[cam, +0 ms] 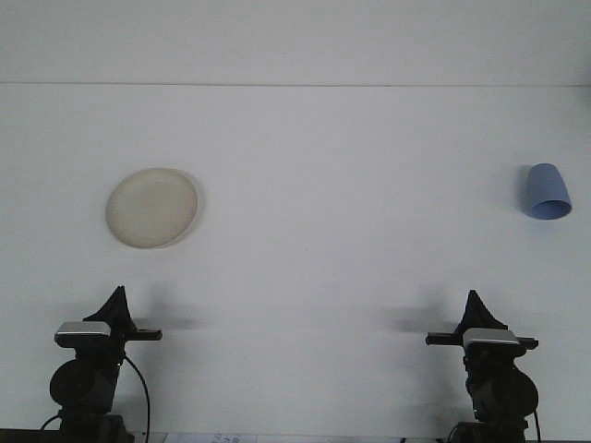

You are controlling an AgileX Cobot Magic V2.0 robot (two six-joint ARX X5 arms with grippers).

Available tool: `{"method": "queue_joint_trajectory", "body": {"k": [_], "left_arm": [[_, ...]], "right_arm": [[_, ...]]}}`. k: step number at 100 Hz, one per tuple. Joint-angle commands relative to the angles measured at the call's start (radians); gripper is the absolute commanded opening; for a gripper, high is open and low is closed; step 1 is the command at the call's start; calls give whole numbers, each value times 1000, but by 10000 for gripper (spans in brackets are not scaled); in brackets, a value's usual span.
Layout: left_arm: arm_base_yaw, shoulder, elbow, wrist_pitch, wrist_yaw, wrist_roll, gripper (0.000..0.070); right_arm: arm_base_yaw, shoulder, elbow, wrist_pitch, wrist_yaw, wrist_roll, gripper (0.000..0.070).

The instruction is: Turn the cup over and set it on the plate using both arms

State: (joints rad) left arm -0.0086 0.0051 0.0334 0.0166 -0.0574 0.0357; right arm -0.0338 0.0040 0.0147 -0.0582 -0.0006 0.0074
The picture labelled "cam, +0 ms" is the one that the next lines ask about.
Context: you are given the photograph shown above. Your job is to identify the pale blue cup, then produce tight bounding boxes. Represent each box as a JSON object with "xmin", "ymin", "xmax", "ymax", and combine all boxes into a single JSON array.
[{"xmin": 521, "ymin": 162, "xmax": 573, "ymax": 222}]

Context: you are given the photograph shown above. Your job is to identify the pale round plate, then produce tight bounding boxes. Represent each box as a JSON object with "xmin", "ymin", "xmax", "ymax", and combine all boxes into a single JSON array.
[{"xmin": 104, "ymin": 166, "xmax": 204, "ymax": 251}]

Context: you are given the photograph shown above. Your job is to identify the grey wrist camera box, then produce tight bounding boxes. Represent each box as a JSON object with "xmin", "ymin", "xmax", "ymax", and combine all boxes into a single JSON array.
[
  {"xmin": 463, "ymin": 328, "xmax": 519, "ymax": 357},
  {"xmin": 54, "ymin": 321, "xmax": 113, "ymax": 349}
]

